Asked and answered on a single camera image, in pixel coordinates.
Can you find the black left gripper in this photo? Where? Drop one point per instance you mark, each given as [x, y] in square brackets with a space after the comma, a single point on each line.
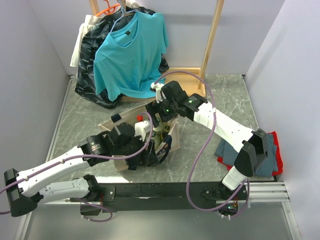
[147, 158]

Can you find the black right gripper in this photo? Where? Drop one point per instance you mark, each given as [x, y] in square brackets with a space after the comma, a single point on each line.
[154, 107]

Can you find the cream canvas tote bag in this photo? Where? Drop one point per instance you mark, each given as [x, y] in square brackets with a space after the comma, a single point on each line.
[172, 140]

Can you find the green Perrier lemon bottle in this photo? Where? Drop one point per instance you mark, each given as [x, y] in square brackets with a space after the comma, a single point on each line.
[166, 131]

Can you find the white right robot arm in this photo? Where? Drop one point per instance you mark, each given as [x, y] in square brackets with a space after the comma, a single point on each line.
[251, 145]

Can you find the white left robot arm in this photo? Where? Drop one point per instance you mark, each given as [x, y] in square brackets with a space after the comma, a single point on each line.
[28, 189]

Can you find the wooden clothes rack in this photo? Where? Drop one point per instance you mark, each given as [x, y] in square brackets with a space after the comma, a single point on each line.
[191, 78]

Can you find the Chang soda bottle rear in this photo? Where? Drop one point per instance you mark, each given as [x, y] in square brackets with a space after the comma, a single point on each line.
[158, 130]

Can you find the chang soda bottle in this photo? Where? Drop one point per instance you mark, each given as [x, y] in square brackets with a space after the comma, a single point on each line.
[158, 130]
[159, 146]

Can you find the Chang soda bottle front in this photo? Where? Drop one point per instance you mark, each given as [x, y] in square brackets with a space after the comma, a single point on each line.
[159, 146]

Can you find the turquoise t-shirt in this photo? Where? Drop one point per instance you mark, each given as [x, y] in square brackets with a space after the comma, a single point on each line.
[128, 61]

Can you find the light blue clothes hanger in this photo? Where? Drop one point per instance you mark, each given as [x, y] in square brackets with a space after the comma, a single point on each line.
[127, 13]

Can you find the dark leaf-print shirt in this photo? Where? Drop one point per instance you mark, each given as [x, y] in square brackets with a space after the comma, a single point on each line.
[85, 85]

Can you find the orange clothes hanger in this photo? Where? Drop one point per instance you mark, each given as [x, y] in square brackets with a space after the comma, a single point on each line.
[109, 10]

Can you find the cream hanging garment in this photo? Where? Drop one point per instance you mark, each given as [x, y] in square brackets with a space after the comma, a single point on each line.
[89, 23]

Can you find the folded red garment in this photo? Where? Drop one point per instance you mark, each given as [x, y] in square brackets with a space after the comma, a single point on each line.
[278, 156]

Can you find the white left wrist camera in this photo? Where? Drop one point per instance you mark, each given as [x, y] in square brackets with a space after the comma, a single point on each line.
[142, 127]

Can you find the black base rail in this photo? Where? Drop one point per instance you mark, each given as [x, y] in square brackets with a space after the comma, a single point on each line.
[158, 196]

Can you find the aluminium extrusion rail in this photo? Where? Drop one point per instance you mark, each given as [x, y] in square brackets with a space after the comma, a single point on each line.
[268, 192]

